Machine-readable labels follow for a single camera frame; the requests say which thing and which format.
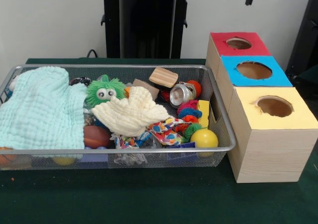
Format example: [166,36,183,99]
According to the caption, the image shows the wooden box with three holes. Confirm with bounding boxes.
[206,31,318,184]

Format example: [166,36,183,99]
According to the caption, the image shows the black chair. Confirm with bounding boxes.
[285,0,318,85]

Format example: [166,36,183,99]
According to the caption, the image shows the mint green cloth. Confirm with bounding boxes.
[0,66,87,150]

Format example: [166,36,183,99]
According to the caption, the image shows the rainbow spiky caterpillar toy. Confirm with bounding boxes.
[175,99,203,138]

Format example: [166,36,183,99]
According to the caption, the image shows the cream cloth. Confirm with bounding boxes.
[91,86,174,138]

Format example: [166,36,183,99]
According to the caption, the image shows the silver metal cup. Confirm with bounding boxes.
[169,82,197,108]

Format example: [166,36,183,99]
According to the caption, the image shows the brown cardboard piece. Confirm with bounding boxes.
[133,78,160,100]

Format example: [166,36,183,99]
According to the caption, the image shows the brown toy football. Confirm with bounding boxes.
[83,125,112,148]

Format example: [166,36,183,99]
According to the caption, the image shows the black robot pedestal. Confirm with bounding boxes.
[95,0,201,59]

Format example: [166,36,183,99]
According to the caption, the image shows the black cable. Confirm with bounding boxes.
[86,49,107,59]

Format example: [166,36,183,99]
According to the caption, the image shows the blue building block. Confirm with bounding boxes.
[166,141,198,149]

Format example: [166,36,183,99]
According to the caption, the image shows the clear mesh bin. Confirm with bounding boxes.
[0,64,238,171]

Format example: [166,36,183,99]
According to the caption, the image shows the green spiky puffer toy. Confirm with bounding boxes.
[85,74,127,104]

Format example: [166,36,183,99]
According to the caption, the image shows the multicolour rope knot toy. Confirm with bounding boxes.
[110,133,141,149]

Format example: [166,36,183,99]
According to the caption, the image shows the yellow ball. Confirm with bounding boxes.
[190,129,220,156]

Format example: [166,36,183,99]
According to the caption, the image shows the polka dot cloth toy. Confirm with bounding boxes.
[148,117,189,146]

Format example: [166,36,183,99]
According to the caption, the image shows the dark green table cloth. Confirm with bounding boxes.
[0,57,318,224]

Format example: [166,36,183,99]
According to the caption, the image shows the red ball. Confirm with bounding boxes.
[186,79,202,98]

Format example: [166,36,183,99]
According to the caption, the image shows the yellow foam block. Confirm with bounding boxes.
[197,99,210,128]

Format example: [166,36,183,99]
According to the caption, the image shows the striped wooden block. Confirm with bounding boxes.
[149,67,179,88]

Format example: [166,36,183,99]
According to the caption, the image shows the clear plastic bottle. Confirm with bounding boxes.
[140,134,163,149]

